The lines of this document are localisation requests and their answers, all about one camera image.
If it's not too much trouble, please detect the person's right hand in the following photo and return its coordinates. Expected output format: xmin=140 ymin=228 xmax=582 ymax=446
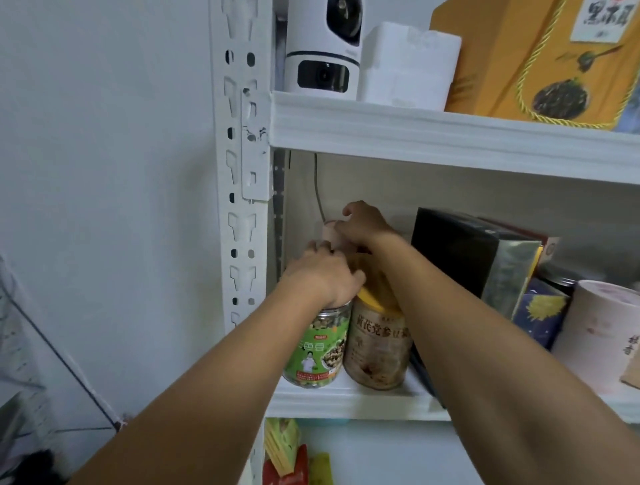
xmin=333 ymin=203 xmax=401 ymax=276

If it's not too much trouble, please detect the person's left hand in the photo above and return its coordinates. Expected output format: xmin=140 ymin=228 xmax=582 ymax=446
xmin=280 ymin=242 xmax=368 ymax=309

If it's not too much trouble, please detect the small pink canister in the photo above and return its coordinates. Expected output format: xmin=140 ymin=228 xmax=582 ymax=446
xmin=320 ymin=215 xmax=347 ymax=249

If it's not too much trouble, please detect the clear green label nut jar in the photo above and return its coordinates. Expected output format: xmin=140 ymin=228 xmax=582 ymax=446
xmin=283 ymin=302 xmax=353 ymax=389

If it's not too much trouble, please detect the beige canister orange lid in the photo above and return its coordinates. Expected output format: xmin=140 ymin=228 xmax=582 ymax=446
xmin=343 ymin=282 xmax=414 ymax=391

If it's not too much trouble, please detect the tall black and yellow box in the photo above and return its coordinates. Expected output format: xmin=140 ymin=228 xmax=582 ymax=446
xmin=410 ymin=207 xmax=546 ymax=396

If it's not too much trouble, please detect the white metal shelving unit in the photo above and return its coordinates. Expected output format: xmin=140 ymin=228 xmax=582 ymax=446
xmin=208 ymin=0 xmax=640 ymax=485

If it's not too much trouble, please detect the person's right forearm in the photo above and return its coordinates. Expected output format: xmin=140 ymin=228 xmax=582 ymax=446
xmin=370 ymin=235 xmax=640 ymax=485

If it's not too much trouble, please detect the person's left forearm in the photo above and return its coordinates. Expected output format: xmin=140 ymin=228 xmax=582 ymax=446
xmin=70 ymin=284 xmax=351 ymax=485

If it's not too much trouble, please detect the small white box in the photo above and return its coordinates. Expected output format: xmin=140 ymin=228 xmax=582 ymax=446
xmin=358 ymin=22 xmax=463 ymax=111

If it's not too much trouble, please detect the red-brown box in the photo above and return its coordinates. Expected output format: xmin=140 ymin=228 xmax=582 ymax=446
xmin=480 ymin=215 xmax=561 ymax=263

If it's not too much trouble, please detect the yellow box white label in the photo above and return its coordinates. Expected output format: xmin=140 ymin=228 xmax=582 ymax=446
xmin=520 ymin=242 xmax=548 ymax=313

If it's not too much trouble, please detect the dark blue moon box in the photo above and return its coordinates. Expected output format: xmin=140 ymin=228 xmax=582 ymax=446
xmin=513 ymin=276 xmax=571 ymax=351

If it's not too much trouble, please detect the green snack packet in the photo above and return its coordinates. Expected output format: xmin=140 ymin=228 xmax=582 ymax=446
xmin=264 ymin=418 xmax=301 ymax=477

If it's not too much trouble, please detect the yellow tag packet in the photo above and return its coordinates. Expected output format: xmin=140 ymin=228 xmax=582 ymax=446
xmin=308 ymin=452 xmax=336 ymax=485

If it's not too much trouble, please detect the red snack packet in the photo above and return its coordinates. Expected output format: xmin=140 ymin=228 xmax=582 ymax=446
xmin=262 ymin=444 xmax=309 ymax=485

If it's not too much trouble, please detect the pink cylinder canister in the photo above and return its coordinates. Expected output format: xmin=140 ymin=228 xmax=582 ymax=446
xmin=552 ymin=280 xmax=640 ymax=394

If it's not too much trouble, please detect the blue glass jar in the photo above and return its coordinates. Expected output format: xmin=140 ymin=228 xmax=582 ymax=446
xmin=612 ymin=80 xmax=640 ymax=136

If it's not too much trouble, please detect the white security camera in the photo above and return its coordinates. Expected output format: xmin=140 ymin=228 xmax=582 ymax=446
xmin=283 ymin=0 xmax=366 ymax=99

